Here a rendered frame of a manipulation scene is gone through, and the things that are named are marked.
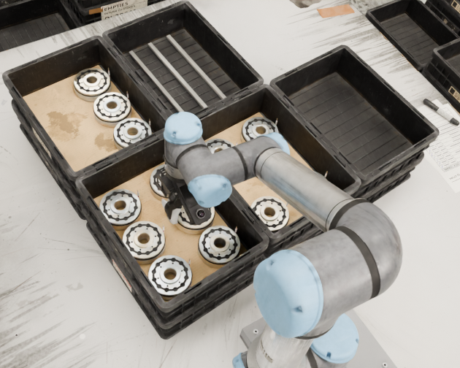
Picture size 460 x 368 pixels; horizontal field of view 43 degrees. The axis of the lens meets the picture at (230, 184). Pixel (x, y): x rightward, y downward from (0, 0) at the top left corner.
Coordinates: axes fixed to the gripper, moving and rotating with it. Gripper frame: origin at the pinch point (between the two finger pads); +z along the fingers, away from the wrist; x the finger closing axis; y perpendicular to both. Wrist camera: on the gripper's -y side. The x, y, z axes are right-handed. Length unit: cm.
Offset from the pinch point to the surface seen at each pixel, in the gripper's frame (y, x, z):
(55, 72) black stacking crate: 58, 7, -1
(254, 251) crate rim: -19.0, -7.1, -7.3
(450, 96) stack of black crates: 16, -142, 48
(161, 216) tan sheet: 4.7, 3.8, 2.6
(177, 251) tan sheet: -5.9, 5.2, 2.7
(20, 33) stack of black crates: 143, -5, 58
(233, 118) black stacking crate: 20.2, -28.3, -0.7
